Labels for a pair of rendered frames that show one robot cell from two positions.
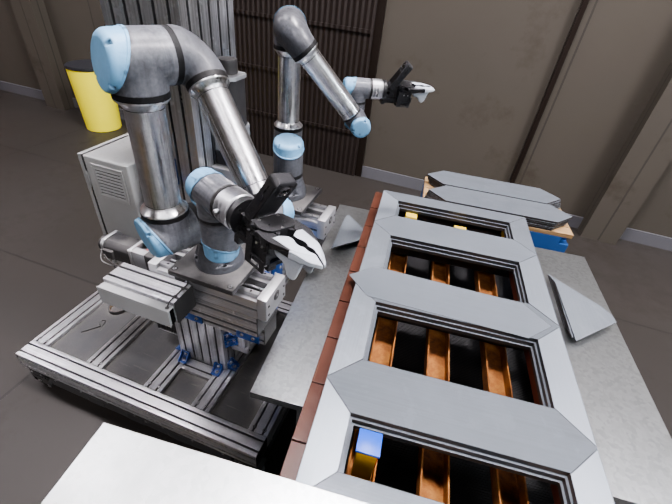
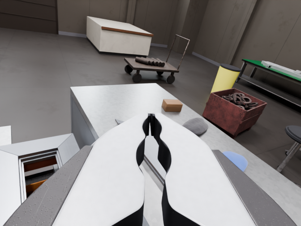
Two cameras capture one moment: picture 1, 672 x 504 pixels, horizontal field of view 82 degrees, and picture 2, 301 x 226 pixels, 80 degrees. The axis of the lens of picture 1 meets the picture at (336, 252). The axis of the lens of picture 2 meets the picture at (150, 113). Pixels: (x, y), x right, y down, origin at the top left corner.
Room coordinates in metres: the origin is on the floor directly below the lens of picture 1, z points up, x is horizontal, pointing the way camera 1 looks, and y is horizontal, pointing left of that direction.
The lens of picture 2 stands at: (0.54, 0.09, 1.52)
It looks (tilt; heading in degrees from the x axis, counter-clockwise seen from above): 29 degrees down; 221
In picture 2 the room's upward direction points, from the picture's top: 13 degrees clockwise
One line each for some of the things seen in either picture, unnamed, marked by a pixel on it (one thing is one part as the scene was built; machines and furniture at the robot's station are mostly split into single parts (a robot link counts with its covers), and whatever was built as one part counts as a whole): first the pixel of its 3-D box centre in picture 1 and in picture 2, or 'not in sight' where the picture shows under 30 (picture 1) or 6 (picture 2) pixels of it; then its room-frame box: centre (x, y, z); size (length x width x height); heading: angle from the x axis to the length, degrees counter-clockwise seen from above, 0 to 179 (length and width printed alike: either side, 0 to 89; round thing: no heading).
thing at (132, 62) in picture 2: not in sight; (154, 57); (-2.71, -2.99, 0.54); 1.32 x 0.77 x 1.09; 164
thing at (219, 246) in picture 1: (226, 232); not in sight; (0.67, 0.24, 1.33); 0.11 x 0.08 x 0.11; 139
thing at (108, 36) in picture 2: not in sight; (117, 36); (-3.54, -5.84, 0.40); 2.20 x 1.74 x 0.81; 74
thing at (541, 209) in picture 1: (494, 198); not in sight; (2.02, -0.87, 0.82); 0.80 x 0.40 x 0.06; 80
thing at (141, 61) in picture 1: (155, 157); not in sight; (0.83, 0.45, 1.41); 0.15 x 0.12 x 0.55; 139
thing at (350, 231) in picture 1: (351, 232); not in sight; (1.68, -0.07, 0.70); 0.39 x 0.12 x 0.04; 170
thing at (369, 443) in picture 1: (369, 444); not in sight; (0.48, -0.14, 0.88); 0.06 x 0.06 x 0.02; 80
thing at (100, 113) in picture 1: (96, 96); not in sight; (4.36, 2.91, 0.35); 0.45 x 0.44 x 0.69; 164
